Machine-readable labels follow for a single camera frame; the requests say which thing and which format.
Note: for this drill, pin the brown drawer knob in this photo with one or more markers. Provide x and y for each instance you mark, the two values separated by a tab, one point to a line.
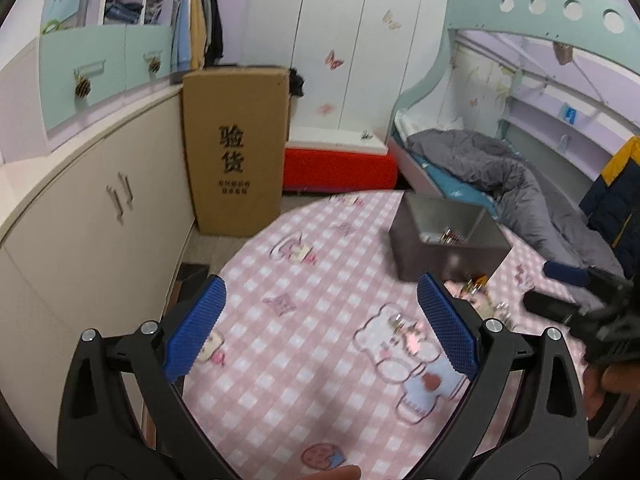
82	87
154	65

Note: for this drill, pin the mint green drawer unit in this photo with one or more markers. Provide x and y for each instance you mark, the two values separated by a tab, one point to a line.
100	67

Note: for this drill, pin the small blue card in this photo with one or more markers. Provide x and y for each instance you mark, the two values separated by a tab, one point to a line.
570	112

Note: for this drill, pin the person's right hand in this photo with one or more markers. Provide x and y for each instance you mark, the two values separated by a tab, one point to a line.
597	390

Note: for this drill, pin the tall cardboard box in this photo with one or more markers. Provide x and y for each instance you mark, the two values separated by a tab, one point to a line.
232	150

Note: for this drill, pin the folded patterned clothes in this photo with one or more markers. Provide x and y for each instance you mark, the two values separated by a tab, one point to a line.
154	7

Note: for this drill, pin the beige butterfly sticker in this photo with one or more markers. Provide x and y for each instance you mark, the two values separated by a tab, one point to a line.
391	19

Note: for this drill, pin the grey duvet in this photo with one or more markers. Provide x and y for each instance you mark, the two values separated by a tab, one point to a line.
520	185

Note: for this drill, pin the yellow hanging garment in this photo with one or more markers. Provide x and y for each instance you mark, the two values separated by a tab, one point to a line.
198	25

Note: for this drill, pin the person's left hand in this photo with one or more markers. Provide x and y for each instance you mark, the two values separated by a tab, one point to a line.
337	474

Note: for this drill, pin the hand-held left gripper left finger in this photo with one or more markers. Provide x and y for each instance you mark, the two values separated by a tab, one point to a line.
195	332

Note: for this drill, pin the black cloth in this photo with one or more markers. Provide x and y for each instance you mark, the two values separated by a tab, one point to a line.
296	82

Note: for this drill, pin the red storage box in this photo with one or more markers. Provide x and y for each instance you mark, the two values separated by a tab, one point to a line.
340	167

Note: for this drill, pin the white low cabinet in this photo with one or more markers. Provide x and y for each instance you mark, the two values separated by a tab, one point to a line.
85	220

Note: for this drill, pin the black hanging garment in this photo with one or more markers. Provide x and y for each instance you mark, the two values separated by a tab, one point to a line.
214	17

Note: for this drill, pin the navy and yellow jacket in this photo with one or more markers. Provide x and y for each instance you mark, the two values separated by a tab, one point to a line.
612	205

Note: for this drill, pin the mint green bed frame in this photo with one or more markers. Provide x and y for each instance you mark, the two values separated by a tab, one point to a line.
480	20

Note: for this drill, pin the blue bed sheet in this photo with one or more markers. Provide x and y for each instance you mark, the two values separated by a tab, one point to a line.
452	185

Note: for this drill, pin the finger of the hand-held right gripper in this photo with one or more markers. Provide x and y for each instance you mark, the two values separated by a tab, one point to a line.
565	273
547	305

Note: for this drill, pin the pink butterfly sticker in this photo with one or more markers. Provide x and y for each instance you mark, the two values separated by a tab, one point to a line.
334	60

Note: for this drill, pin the light blue hanging shirt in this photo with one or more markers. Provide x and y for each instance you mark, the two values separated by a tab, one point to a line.
182	25

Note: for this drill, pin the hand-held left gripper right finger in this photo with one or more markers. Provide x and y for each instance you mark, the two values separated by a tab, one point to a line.
448	332

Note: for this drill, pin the white wardrobe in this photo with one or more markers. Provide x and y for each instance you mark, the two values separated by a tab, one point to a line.
360	35

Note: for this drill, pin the jewelry pieces with red stone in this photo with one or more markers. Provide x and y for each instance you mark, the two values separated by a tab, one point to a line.
448	236

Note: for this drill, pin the grey metal box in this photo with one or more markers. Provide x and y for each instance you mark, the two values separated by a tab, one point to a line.
450	247

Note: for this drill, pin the gold earrings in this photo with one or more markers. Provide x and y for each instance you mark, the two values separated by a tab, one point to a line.
476	286

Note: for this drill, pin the folded blue jeans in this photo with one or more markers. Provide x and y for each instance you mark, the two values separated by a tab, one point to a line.
122	11

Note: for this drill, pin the pink checked tablecloth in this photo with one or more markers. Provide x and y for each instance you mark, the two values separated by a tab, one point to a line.
310	270

